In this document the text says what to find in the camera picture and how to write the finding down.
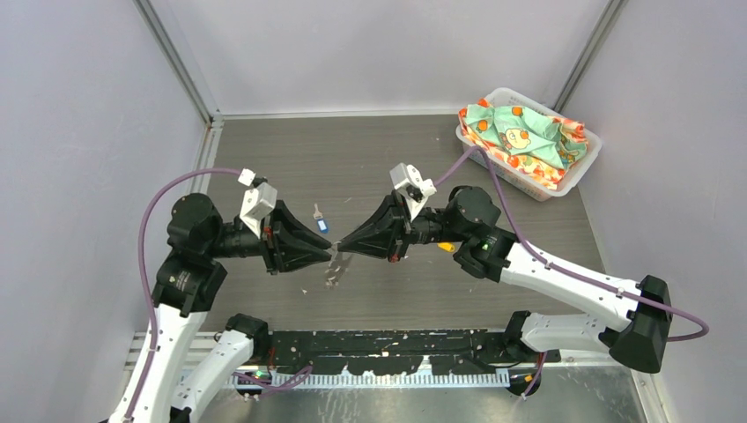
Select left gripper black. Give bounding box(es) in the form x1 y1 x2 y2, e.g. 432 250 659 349
208 197 333 272

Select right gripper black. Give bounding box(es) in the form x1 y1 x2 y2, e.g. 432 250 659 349
337 189 469 262

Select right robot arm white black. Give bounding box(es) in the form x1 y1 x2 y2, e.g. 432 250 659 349
337 185 672 374

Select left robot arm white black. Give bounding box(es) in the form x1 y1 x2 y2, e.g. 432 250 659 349
109 188 331 422

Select blue capped key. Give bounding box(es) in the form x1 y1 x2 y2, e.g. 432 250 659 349
313 204 329 234

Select white plastic basket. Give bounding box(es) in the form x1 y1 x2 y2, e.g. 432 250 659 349
455 87 603 202

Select colourful printed cloth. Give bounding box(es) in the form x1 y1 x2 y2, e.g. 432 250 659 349
458 99 589 190

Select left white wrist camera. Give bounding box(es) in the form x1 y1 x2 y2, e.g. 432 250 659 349
239 182 277 239

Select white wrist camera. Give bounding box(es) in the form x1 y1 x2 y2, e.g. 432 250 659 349
239 182 277 239
389 163 437 221

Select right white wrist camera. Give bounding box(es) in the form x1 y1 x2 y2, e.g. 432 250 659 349
389 163 437 221

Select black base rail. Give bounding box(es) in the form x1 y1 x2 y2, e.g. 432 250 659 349
251 329 540 376

